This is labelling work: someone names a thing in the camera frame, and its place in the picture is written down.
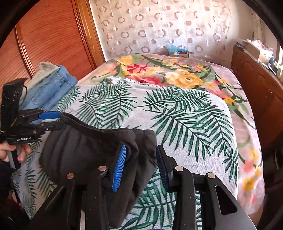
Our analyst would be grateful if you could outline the wooden louvered wardrobe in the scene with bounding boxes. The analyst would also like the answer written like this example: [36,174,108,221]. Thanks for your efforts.
[1,1,105,85]

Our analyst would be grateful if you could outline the wooden sideboard cabinet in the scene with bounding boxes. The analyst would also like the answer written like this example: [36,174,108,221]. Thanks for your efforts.
[231,47,283,155]

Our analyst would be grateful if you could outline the black shorts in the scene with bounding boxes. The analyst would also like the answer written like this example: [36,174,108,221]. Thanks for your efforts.
[39,113,157,228]

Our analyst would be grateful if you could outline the folded light blue jeans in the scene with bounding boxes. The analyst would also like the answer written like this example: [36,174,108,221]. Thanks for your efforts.
[20,66,77,111]

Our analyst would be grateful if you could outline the floral pink blanket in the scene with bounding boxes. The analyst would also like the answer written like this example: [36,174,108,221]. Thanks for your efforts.
[78,54,264,215]

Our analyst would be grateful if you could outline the folded dark blue jeans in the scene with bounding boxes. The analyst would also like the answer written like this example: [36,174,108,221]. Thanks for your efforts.
[26,75,77,112]

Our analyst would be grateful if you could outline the person's left hand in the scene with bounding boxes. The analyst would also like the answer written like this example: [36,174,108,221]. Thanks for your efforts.
[0,141,32,163]

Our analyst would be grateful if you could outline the folded grey-green pants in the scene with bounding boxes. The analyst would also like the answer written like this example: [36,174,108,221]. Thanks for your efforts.
[20,62,59,100]

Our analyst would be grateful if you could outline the palm leaf print bedsheet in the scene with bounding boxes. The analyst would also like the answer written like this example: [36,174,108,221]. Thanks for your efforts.
[13,77,238,229]

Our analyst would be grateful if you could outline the cardboard box on cabinet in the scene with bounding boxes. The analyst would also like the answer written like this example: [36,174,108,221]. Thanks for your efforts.
[245,39,273,65]

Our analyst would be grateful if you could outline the blue bag in box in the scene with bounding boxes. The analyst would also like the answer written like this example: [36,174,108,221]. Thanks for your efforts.
[167,44,189,58]

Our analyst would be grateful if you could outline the circle pattern sheer curtain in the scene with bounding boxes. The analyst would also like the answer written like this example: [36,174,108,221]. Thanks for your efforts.
[90,1,232,66]

